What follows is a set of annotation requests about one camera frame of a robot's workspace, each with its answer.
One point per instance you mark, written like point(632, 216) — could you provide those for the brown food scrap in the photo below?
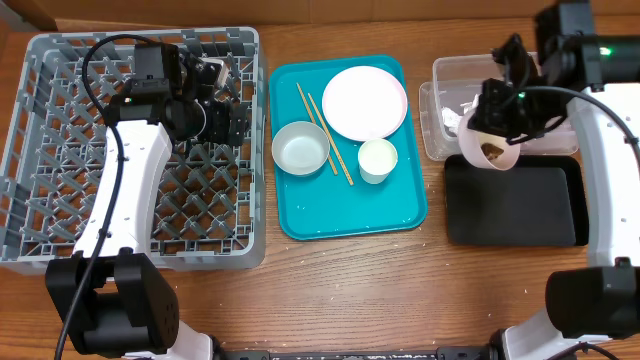
point(491, 151)

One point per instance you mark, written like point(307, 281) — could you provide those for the grey bowl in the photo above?
point(300, 148)

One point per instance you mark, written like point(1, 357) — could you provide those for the clear plastic bin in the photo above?
point(465, 68)

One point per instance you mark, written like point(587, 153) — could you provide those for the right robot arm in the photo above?
point(592, 82)

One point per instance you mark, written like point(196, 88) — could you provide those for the black tray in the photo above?
point(539, 202)

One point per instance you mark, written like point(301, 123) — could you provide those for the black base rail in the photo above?
point(485, 352)

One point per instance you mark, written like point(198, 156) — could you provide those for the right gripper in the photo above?
point(493, 120)

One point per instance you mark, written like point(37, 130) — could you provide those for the white cup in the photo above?
point(377, 158)

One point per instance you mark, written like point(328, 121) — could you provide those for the grey dishwasher rack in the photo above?
point(209, 213)

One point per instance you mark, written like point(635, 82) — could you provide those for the white napkin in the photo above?
point(451, 119)

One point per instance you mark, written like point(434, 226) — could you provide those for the teal serving tray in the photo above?
point(324, 204)

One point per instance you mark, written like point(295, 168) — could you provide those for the small pink bowl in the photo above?
point(471, 141)

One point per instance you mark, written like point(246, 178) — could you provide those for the large pink plate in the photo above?
point(364, 102)

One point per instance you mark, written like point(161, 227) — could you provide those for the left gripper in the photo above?
point(219, 130)

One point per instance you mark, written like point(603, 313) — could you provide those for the right wooden chopstick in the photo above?
point(331, 141)

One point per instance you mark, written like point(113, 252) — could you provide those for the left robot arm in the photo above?
point(112, 300)

